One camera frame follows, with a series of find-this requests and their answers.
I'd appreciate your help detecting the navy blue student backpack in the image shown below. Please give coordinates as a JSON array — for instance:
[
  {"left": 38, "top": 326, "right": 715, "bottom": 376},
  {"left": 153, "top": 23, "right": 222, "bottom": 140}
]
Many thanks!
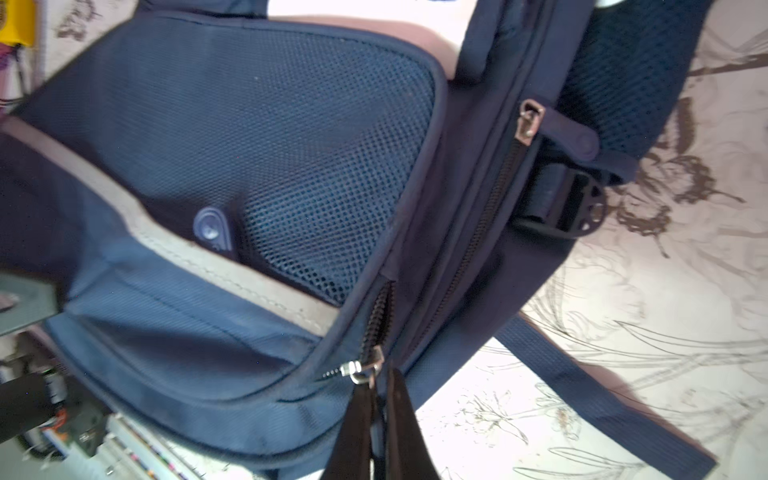
[{"left": 1, "top": 1, "right": 716, "bottom": 479}]

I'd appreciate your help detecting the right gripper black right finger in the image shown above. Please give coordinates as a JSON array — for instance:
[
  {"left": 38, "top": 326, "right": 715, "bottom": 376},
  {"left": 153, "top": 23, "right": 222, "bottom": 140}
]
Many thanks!
[{"left": 385, "top": 368, "right": 440, "bottom": 480}]

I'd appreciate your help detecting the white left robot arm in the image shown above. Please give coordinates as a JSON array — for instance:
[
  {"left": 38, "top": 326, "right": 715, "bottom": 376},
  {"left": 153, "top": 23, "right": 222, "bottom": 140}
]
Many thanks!
[{"left": 1, "top": 271, "right": 111, "bottom": 457}]

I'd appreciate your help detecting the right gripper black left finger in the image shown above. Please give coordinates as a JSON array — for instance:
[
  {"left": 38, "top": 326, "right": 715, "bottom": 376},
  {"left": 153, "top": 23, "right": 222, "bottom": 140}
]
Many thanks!
[{"left": 321, "top": 384, "right": 375, "bottom": 480}]

